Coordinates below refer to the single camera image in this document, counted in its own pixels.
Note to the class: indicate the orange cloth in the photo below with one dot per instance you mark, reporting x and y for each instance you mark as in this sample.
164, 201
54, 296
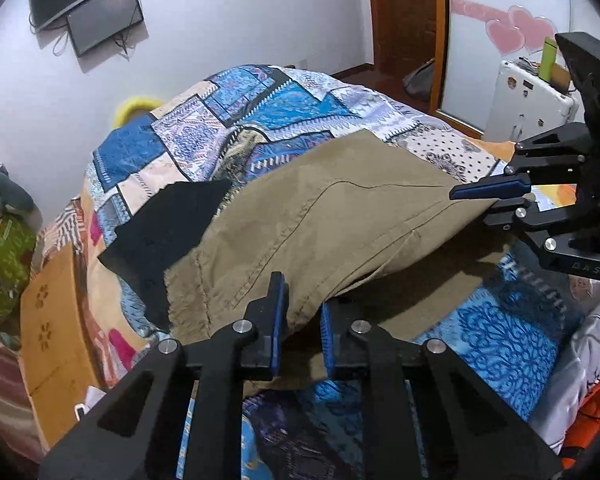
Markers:
597, 410

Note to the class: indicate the grey plush toy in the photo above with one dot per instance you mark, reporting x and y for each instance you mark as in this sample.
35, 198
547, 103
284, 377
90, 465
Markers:
5, 190

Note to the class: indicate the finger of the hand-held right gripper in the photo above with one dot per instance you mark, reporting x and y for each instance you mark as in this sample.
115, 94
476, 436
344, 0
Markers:
490, 189
510, 217

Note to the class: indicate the green patterned bag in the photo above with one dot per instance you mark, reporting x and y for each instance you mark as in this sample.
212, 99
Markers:
7, 270

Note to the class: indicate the black cloth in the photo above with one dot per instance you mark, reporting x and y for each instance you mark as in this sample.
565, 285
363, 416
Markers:
165, 240

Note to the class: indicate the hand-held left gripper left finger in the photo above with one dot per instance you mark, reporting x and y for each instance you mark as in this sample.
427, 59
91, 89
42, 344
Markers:
280, 312

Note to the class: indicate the silver satin cloth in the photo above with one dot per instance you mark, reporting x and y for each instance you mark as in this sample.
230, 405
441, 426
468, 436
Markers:
580, 350

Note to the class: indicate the white case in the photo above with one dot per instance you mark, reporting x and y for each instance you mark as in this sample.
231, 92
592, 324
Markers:
515, 105

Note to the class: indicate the green bottle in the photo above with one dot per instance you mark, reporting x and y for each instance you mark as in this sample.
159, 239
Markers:
549, 60

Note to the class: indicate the grey bag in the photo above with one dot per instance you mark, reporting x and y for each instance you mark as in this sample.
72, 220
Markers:
420, 80

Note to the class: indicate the white wardrobe door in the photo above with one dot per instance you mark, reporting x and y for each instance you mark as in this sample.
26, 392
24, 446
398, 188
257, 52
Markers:
470, 70

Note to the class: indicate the pink heart decal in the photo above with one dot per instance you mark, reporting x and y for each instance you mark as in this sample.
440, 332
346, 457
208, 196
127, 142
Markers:
510, 32

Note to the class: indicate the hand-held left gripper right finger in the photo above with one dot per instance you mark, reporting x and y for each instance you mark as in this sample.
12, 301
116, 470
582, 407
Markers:
326, 342

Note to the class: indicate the wooden footboard with paw prints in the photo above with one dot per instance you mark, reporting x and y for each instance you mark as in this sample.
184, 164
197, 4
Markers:
55, 320

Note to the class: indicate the blue patchwork blanket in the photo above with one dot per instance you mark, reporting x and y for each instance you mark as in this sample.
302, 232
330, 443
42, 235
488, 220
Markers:
290, 100

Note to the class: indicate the striped rug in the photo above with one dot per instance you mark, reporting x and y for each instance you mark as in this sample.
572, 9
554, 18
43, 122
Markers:
5, 395

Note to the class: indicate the khaki pants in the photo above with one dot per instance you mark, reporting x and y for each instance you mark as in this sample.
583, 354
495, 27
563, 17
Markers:
330, 210

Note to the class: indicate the brown wooden door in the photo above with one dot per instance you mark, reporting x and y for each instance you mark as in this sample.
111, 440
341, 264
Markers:
405, 15

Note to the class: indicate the small black monitor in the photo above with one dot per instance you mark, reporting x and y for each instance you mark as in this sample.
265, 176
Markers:
105, 15

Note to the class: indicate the yellow round object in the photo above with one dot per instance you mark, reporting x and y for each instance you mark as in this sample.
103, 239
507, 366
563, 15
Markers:
132, 106

